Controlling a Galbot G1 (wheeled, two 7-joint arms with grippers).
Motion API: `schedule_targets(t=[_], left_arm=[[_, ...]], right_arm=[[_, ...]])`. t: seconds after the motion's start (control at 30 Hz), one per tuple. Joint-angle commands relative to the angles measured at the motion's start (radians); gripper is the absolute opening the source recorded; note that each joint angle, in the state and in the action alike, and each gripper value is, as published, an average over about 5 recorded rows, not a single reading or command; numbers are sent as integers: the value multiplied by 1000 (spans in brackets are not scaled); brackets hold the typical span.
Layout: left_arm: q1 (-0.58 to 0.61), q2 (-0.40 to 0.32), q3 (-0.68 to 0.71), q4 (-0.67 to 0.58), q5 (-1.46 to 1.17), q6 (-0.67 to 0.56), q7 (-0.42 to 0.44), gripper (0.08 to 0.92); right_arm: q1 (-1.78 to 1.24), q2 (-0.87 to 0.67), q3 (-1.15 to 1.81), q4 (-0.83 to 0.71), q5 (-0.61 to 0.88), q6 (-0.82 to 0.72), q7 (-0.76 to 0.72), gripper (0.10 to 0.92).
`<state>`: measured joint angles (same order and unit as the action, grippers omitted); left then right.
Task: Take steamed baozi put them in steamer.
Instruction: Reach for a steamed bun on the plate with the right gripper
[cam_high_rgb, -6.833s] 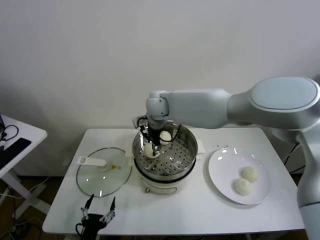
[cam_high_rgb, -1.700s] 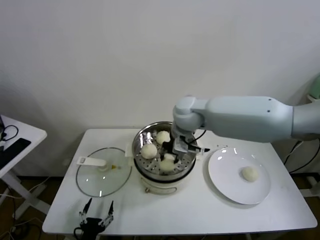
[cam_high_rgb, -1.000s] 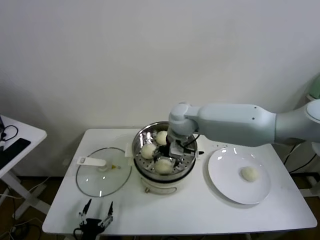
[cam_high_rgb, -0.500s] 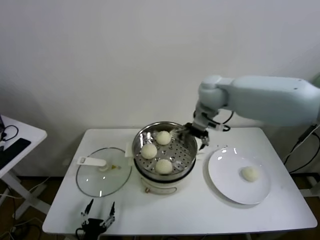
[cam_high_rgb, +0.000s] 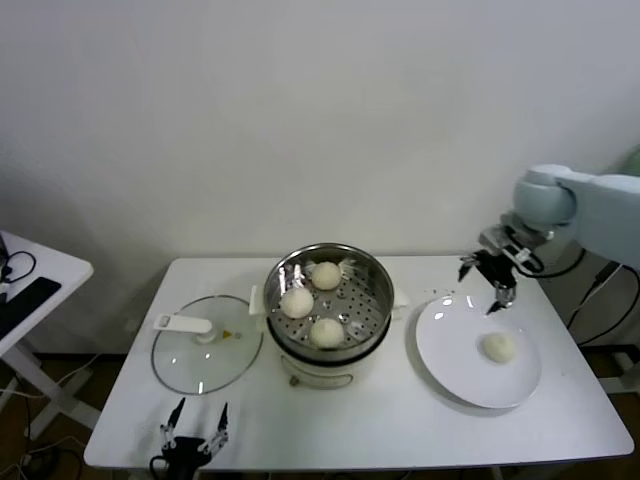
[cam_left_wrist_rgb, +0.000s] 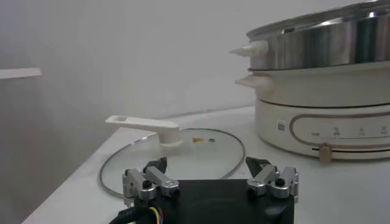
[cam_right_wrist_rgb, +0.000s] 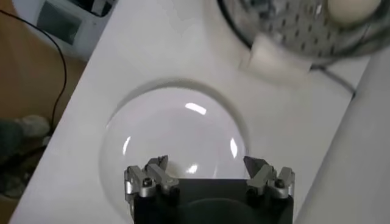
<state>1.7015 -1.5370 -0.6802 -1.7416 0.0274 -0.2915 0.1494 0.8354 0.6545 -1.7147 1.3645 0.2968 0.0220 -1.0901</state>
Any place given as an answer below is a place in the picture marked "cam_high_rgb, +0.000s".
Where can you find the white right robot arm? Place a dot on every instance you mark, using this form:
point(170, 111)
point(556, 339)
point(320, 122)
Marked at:
point(600, 205)

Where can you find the white floor socket block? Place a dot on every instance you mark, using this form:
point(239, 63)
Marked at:
point(622, 361)

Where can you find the white steamed baozi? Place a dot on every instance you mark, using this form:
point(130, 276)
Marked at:
point(326, 276)
point(327, 333)
point(499, 347)
point(297, 303)

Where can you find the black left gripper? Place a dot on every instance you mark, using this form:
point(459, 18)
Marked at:
point(182, 455)

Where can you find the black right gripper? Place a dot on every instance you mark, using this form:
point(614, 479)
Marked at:
point(497, 270)

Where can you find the pale green container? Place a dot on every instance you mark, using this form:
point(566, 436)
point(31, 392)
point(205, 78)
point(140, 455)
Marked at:
point(631, 162)

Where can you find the scattered dark crumbs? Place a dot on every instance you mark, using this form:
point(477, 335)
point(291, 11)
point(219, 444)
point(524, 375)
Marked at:
point(434, 289)

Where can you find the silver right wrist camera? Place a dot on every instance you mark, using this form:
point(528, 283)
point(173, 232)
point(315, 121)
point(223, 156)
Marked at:
point(492, 237)

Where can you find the black phone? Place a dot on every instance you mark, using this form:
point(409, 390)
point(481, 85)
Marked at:
point(30, 300)

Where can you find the white side table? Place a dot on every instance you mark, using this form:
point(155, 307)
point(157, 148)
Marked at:
point(60, 260)

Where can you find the stainless steel steamer basket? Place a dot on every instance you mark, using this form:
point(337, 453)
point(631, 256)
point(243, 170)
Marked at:
point(372, 295)

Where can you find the white electric cooker base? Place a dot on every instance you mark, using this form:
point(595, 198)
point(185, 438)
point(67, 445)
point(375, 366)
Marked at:
point(325, 377)

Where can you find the white round plate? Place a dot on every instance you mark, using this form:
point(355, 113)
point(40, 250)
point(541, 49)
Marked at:
point(445, 340)

